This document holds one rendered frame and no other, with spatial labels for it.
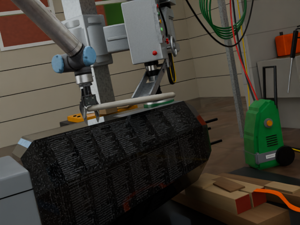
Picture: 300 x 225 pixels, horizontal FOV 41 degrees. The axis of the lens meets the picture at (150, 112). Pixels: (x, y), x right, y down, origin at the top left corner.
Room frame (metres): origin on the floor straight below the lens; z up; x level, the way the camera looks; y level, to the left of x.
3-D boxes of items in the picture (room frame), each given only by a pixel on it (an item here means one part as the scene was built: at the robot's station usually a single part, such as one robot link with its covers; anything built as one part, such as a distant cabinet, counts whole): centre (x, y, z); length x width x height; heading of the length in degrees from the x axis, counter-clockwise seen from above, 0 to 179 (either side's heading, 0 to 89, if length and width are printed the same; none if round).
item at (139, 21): (2.88, -0.10, 1.30); 0.36 x 0.22 x 0.45; 165
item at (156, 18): (2.70, -0.17, 1.35); 0.08 x 0.03 x 0.28; 165
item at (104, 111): (3.09, 0.34, 0.81); 0.20 x 0.10 x 0.05; 33
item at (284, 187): (2.60, -0.79, 0.10); 0.25 x 0.10 x 0.01; 29
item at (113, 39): (3.37, 0.20, 1.34); 0.74 x 0.34 x 0.25; 99
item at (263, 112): (3.50, -0.97, 0.43); 0.35 x 0.35 x 0.87; 10
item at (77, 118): (3.34, 0.40, 0.76); 0.49 x 0.49 x 0.05; 25
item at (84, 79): (2.10, 0.30, 1.08); 0.10 x 0.09 x 0.05; 105
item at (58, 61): (2.00, 0.36, 1.17); 0.12 x 0.12 x 0.09; 54
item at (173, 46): (2.89, -0.22, 1.18); 0.15 x 0.10 x 0.15; 165
